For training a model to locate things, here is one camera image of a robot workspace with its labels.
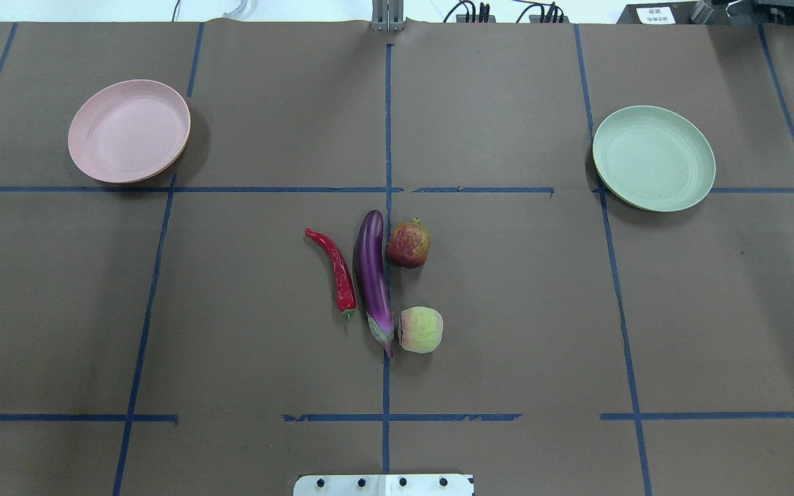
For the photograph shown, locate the red chili pepper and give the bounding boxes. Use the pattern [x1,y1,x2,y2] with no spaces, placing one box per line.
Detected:
[305,228,357,322]

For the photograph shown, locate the white label card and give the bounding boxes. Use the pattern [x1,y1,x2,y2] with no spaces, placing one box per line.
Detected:
[635,4,677,25]

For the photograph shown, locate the yellow pink peach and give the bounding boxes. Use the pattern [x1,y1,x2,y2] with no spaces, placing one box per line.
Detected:
[399,307,444,354]

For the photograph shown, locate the purple eggplant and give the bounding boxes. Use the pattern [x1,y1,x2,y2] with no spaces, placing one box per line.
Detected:
[355,209,394,359]

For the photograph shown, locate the aluminium frame post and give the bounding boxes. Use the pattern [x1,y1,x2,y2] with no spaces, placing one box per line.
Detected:
[371,0,406,32]

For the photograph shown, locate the green plate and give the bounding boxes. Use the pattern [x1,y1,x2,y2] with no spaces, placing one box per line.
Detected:
[592,105,717,213]

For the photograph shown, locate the pink plate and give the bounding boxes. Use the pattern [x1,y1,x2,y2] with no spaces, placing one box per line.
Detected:
[67,79,192,183]

